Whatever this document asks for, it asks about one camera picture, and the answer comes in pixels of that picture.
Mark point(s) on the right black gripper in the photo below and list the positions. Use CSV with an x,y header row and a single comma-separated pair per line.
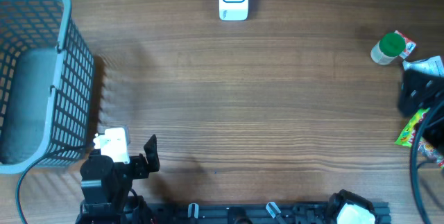
x,y
431,98

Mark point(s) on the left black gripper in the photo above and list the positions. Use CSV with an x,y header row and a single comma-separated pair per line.
x,y
143,169

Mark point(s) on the white blue cardboard box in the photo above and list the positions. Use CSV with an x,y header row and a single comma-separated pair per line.
x,y
431,66

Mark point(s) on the green lid white jar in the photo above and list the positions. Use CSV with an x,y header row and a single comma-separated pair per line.
x,y
388,49

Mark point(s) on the Haribo gummy candy bag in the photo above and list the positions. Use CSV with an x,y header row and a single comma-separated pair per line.
x,y
408,135

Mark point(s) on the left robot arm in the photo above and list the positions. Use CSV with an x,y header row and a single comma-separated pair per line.
x,y
108,191

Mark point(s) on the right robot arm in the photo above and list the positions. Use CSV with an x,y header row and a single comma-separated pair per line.
x,y
347,207

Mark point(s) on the grey plastic shopping basket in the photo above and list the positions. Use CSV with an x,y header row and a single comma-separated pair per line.
x,y
47,76

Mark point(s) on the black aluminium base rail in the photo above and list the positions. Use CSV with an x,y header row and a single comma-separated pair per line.
x,y
297,213

